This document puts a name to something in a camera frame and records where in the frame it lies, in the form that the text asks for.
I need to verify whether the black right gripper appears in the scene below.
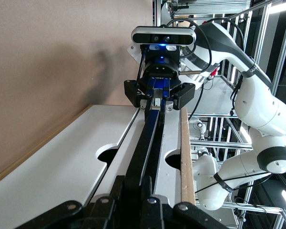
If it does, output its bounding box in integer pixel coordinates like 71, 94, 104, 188
124, 53, 195, 112

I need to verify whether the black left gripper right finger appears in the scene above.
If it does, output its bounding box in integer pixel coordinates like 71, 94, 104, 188
143, 176, 229, 229

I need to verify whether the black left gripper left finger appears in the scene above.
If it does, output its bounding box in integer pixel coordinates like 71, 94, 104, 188
16, 175, 143, 229

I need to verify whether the white-fronted drawer with handle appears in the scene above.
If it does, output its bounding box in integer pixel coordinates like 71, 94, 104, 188
85, 107, 183, 208

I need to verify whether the wooden drawer cabinet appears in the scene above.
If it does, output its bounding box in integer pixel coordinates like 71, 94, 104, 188
0, 104, 196, 206

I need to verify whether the brown table cover sheet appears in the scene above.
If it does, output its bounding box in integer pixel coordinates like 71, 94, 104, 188
0, 0, 153, 181

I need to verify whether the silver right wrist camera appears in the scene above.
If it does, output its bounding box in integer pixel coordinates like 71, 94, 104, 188
131, 26, 197, 46

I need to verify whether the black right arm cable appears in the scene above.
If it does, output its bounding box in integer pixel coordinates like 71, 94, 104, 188
165, 18, 272, 194

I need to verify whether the white-fronted drawer without handle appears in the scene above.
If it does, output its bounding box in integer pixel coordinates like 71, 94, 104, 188
0, 104, 140, 229

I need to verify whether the aluminium extrusion frame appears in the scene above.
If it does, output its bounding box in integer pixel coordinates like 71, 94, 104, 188
152, 0, 286, 229

